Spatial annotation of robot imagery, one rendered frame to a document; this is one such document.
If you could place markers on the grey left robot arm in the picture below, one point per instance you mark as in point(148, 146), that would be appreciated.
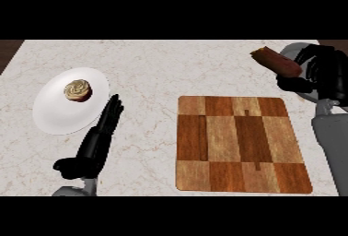
point(77, 190)

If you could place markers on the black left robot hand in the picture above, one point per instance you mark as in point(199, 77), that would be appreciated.
point(93, 147)

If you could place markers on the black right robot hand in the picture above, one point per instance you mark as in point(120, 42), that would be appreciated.
point(326, 73)

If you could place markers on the checkered wooden cutting board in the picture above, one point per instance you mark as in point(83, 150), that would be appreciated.
point(240, 144)

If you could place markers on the grey metal pan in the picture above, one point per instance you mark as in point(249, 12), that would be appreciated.
point(296, 58)

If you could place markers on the cupcake with cream frosting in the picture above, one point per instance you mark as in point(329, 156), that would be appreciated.
point(78, 90)

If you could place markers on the white round plate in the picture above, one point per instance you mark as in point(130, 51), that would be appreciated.
point(68, 103)

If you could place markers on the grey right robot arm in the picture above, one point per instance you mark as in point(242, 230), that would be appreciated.
point(332, 144)

